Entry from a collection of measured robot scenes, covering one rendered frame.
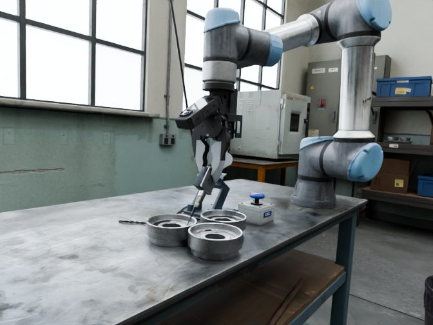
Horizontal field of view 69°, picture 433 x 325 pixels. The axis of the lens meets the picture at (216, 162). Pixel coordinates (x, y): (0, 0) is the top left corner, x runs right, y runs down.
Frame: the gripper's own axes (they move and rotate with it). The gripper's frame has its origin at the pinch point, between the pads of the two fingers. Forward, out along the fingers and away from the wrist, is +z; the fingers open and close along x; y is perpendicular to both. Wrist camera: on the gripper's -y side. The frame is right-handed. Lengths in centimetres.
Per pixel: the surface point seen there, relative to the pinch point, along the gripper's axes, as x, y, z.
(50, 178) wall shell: 157, 42, 25
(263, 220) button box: -5.7, 16.8, 12.1
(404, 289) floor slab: -25, 198, 93
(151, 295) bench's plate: -11.0, -25.5, 13.3
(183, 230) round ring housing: -1.9, -9.2, 9.8
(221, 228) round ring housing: -5.7, -1.9, 10.2
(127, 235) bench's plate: 11.2, -12.6, 13.3
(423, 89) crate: -11, 349, -65
